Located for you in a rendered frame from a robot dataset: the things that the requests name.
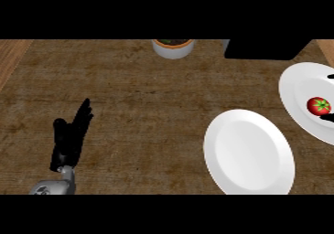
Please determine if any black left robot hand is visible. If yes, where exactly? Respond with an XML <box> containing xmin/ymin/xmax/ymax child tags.
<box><xmin>48</xmin><ymin>97</ymin><xmax>94</xmax><ymax>173</ymax></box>

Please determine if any red tomato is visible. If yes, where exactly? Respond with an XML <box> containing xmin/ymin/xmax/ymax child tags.
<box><xmin>305</xmin><ymin>96</ymin><xmax>332</xmax><ymax>117</ymax></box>

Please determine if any white oval plate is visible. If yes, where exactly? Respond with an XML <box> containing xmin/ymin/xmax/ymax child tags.
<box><xmin>201</xmin><ymin>109</ymin><xmax>295</xmax><ymax>196</ymax></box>

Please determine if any black box appliance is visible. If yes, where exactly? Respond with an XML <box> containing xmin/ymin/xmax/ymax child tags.
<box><xmin>223</xmin><ymin>39</ymin><xmax>313</xmax><ymax>61</ymax></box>

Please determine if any white round plate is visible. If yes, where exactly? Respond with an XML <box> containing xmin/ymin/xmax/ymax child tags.
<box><xmin>277</xmin><ymin>61</ymin><xmax>334</xmax><ymax>147</ymax></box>

